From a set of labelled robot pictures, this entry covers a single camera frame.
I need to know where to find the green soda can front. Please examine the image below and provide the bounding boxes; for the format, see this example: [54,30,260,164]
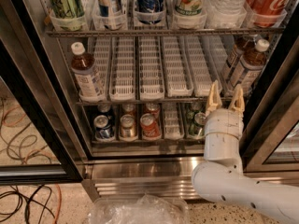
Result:
[188,112,206,139]

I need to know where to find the orange cable on floor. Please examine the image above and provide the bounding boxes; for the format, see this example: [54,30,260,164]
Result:
[50,184,63,224]

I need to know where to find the red soda can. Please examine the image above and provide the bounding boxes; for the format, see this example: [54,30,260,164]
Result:
[140,113,161,138]
[144,103,160,119]

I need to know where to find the gold soda can rear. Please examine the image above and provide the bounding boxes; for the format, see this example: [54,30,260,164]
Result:
[122,104,136,116]

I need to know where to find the white bottom shelf tray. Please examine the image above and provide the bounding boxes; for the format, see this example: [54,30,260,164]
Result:
[163,103,184,140]

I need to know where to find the green soda can rear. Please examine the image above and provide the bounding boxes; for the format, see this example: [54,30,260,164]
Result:
[186,102,202,121]

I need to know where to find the steel fridge base grille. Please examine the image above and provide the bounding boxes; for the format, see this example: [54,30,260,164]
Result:
[82,156,204,201]

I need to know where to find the red soda can rear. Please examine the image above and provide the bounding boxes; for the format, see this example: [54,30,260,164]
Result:
[144,103,160,119]

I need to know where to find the wire shelf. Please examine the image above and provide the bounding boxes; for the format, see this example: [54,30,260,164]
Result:
[76,95,250,106]
[46,27,285,37]

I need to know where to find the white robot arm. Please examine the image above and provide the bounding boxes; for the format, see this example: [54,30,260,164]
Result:
[192,81,299,224]

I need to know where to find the right fridge door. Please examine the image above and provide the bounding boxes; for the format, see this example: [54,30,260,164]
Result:
[241,55,299,173]

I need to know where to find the dark blue can top shelf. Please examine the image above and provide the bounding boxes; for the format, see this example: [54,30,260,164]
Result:
[135,0,164,24]

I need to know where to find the green soda can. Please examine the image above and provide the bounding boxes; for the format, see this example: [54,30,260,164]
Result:
[188,112,206,139]
[186,102,202,121]

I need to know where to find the gold soda can front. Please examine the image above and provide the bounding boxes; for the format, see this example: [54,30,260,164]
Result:
[121,115,136,138]

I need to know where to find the clear plastic bin with bag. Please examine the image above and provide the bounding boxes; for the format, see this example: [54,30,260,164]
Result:
[88,194,190,224]

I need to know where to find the gold soda can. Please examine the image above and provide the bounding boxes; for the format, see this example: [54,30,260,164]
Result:
[121,115,136,138]
[122,104,136,116]

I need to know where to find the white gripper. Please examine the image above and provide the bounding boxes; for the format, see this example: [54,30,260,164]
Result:
[205,80,245,139]

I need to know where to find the red soda can front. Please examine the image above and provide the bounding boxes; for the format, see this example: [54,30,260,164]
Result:
[140,113,161,138]

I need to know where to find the tea bottle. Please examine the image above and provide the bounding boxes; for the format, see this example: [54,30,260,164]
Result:
[227,39,269,92]
[221,35,257,81]
[71,42,103,101]

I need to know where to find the red coca-cola bottle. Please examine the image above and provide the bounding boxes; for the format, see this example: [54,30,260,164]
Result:
[246,0,288,28]

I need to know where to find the middle wire shelf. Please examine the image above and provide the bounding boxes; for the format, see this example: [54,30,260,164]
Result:
[76,95,250,106]

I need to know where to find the blue soda can front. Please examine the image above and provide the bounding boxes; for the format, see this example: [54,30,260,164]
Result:
[93,115,114,139]

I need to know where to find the top wire shelf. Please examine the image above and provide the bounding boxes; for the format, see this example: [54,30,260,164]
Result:
[46,27,285,37]

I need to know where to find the black cables on floor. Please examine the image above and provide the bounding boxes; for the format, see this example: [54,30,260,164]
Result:
[0,184,57,224]

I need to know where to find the left glass fridge door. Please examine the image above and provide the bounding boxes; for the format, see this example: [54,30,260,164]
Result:
[0,42,82,186]

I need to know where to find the green can top shelf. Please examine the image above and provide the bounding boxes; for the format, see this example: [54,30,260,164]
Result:
[50,0,84,31]

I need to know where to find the blue soda can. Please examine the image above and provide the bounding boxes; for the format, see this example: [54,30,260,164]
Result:
[97,104,114,119]
[93,115,114,139]

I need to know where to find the blue soda can rear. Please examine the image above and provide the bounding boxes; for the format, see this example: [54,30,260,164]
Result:
[97,104,114,119]

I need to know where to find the silver blue can top shelf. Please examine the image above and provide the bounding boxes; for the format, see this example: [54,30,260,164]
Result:
[97,0,123,30]

